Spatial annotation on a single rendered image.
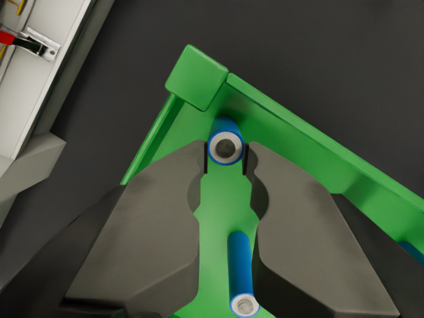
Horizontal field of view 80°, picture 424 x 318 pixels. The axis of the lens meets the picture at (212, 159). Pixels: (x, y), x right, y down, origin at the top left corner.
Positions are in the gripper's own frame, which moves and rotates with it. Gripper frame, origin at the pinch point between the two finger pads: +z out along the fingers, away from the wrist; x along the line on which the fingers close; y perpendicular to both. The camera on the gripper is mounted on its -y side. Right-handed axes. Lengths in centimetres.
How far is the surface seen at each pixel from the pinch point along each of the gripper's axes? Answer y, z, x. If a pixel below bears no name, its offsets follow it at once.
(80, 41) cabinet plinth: 0.1, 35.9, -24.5
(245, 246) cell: 9.4, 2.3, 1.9
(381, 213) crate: 7.8, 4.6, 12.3
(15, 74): 2.8, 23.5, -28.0
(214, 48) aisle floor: 1.1, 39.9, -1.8
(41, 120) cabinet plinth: 13.1, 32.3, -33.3
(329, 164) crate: 4.1, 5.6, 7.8
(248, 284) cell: 8.4, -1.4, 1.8
